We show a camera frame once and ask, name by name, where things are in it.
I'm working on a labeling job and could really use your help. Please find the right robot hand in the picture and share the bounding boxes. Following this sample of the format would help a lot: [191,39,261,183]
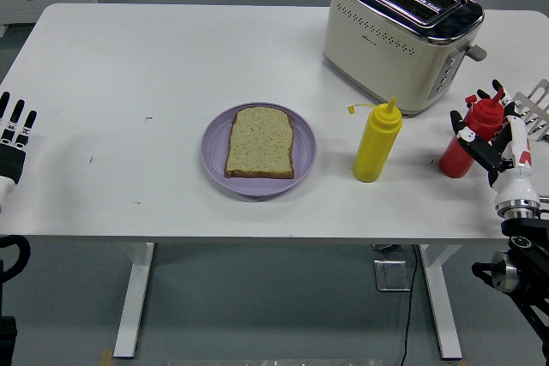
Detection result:
[449,79,541,207]

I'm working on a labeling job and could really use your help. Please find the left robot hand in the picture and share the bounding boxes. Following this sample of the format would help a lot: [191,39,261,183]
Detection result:
[0,91,39,213]

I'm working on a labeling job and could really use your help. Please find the red squeeze bottle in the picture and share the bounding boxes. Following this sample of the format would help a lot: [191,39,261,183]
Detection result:
[438,87,506,179]

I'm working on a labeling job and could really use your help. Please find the slice of bread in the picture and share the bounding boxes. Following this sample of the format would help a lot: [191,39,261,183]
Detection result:
[223,106,296,180]

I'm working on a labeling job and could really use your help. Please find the silver slotted spatula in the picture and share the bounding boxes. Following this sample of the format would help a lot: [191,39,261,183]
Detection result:
[512,78,549,142]

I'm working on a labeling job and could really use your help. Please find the white table leg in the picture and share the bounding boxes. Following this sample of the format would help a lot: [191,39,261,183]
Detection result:
[419,243,463,360]
[112,242,155,359]

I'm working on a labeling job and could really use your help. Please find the yellow squeeze bottle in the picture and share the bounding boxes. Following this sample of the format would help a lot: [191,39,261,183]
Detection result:
[347,96,403,183]

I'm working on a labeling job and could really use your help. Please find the metal floor socket plate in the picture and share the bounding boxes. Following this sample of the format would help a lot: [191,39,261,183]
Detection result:
[372,258,412,292]

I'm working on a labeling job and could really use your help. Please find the cream and chrome toaster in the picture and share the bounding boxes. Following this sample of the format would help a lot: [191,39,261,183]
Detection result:
[322,0,488,117]

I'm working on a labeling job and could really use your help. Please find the purple plate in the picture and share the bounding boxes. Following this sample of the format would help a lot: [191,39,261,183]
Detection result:
[201,102,318,198]

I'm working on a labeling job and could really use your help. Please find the black cable under table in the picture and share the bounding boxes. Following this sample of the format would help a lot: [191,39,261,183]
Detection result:
[398,244,419,366]

